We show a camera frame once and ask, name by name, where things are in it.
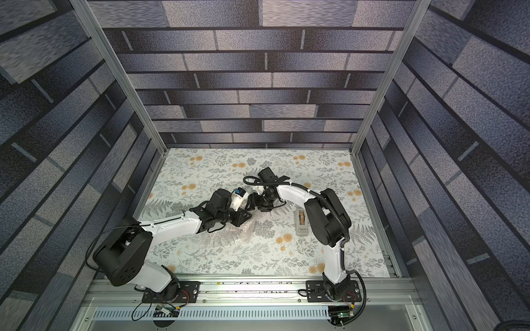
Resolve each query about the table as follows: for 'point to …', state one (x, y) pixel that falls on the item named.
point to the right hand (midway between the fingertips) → (249, 208)
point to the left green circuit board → (166, 309)
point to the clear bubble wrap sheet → (233, 236)
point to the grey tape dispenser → (301, 223)
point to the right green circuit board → (340, 311)
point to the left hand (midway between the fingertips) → (251, 214)
